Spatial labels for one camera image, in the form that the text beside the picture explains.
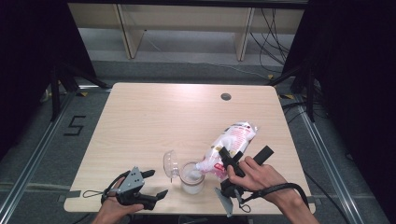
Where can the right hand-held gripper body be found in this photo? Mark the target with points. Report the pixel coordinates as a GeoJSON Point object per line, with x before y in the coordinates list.
{"type": "Point", "coordinates": [230, 189]}

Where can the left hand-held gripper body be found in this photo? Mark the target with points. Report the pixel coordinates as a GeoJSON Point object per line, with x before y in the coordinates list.
{"type": "Point", "coordinates": [132, 181]}

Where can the red and white sugar bag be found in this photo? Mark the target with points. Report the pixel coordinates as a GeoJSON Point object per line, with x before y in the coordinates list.
{"type": "Point", "coordinates": [236, 137]}

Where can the clear glass jar with lid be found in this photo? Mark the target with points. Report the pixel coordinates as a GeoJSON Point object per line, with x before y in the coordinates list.
{"type": "Point", "coordinates": [191, 183]}

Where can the person's right hand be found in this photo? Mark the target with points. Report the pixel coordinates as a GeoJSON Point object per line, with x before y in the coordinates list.
{"type": "Point", "coordinates": [261, 180]}

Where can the person's left hand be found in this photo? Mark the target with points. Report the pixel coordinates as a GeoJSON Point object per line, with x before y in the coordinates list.
{"type": "Point", "coordinates": [112, 214]}

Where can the grey tape strip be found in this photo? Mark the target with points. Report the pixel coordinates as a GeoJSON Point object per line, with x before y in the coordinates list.
{"type": "Point", "coordinates": [73, 194]}
{"type": "Point", "coordinates": [315, 199]}

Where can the grey round table grommet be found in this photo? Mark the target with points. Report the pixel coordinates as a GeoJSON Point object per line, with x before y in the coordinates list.
{"type": "Point", "coordinates": [226, 96]}

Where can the yellow and black floor marker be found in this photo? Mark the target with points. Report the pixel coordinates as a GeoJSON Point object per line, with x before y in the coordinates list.
{"type": "Point", "coordinates": [270, 76]}
{"type": "Point", "coordinates": [83, 94]}
{"type": "Point", "coordinates": [288, 96]}

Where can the black metal stand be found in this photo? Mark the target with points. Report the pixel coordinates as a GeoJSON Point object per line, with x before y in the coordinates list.
{"type": "Point", "coordinates": [310, 99]}
{"type": "Point", "coordinates": [56, 93]}

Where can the black curtain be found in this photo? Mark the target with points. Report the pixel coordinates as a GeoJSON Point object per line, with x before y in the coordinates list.
{"type": "Point", "coordinates": [358, 62]}
{"type": "Point", "coordinates": [25, 46]}

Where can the aluminium floor rail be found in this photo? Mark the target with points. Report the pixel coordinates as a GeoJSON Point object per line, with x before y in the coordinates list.
{"type": "Point", "coordinates": [323, 155]}
{"type": "Point", "coordinates": [34, 155]}

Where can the pale wooden desk frame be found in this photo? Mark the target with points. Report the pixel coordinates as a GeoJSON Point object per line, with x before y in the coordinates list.
{"type": "Point", "coordinates": [186, 15]}

